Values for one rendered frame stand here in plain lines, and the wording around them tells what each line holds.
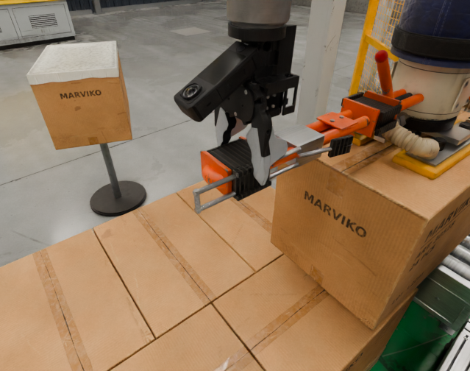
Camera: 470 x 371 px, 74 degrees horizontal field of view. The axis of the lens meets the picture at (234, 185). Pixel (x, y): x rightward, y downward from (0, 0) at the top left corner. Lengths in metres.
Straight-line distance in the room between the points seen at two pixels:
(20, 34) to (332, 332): 7.36
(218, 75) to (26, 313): 1.06
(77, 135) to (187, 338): 1.25
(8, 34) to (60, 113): 5.88
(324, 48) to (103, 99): 1.32
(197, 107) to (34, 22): 7.39
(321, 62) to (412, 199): 1.56
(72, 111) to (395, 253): 1.58
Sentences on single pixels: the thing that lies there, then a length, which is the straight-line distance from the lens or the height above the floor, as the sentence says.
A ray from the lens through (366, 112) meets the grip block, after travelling 0.69.
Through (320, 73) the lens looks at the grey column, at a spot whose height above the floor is 0.85.
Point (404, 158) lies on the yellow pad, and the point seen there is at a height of 1.09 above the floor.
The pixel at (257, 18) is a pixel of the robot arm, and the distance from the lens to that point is 0.39.
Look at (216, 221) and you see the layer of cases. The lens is 1.36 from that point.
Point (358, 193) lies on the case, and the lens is 0.75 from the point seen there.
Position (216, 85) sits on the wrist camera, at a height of 1.35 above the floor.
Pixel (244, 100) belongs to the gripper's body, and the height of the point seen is 1.32.
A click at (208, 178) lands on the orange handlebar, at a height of 1.21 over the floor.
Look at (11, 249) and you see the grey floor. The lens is 2.42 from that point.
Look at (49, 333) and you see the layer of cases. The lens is 1.20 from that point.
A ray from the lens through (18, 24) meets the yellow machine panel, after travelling 7.69.
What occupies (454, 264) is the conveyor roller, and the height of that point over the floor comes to 0.55.
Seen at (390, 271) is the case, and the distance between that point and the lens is 0.81.
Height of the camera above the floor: 1.48
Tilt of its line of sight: 37 degrees down
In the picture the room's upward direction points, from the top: straight up
